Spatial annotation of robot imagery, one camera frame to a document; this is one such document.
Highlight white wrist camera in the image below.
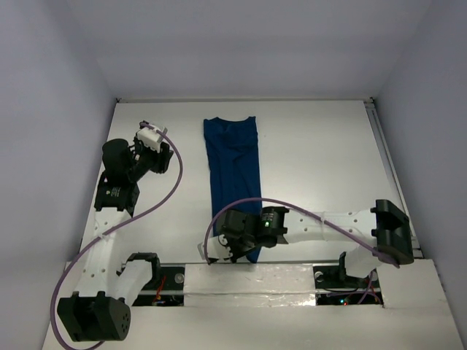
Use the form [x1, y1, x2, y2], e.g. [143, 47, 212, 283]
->
[197, 235, 233, 264]
[136, 121, 168, 153]

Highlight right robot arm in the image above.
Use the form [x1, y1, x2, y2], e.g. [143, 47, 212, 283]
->
[199, 198, 414, 286]

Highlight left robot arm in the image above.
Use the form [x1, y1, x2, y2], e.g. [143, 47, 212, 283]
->
[50, 135, 180, 349]

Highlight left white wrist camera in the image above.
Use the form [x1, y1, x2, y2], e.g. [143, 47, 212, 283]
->
[136, 121, 168, 153]

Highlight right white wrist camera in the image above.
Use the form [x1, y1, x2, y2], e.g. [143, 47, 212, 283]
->
[197, 235, 233, 264]

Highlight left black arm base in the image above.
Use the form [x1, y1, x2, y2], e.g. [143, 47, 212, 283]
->
[133, 265, 185, 307]

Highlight right aluminium rail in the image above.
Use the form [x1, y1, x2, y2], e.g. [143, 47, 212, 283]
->
[364, 98, 424, 260]

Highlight blue printed t-shirt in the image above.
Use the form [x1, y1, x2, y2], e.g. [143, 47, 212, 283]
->
[202, 115, 264, 263]

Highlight silver foil covered panel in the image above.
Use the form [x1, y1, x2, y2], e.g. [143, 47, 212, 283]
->
[183, 263, 316, 308]

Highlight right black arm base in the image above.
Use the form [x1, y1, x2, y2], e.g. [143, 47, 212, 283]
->
[313, 265, 384, 306]

